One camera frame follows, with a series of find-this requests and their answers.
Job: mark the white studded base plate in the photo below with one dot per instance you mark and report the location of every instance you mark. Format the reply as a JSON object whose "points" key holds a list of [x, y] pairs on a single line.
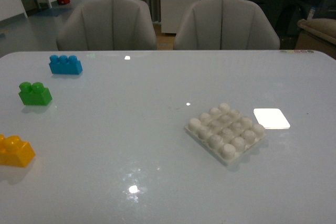
{"points": [[225, 133]]}

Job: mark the grey upholstered chair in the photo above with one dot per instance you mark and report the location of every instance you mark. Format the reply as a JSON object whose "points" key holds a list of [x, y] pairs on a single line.
{"points": [[225, 25], [106, 25]]}

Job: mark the green two-stud toy block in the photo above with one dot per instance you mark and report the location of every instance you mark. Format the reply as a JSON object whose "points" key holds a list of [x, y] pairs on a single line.
{"points": [[34, 94]]}

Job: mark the left grey upholstered chair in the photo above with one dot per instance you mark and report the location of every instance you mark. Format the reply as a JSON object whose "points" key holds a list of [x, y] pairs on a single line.
{"points": [[106, 25]]}

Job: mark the beige cushion on box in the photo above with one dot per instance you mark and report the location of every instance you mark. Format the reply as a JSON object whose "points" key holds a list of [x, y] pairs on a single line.
{"points": [[320, 27]]}

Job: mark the yellow two-stud toy block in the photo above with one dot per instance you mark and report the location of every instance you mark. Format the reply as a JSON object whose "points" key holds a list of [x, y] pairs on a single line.
{"points": [[15, 152]]}

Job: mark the blue three-stud toy block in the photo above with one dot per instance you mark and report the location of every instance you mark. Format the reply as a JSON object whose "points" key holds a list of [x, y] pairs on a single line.
{"points": [[65, 65]]}

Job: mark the right grey upholstered chair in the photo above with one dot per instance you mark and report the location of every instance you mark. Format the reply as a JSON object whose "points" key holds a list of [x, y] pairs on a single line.
{"points": [[225, 25]]}

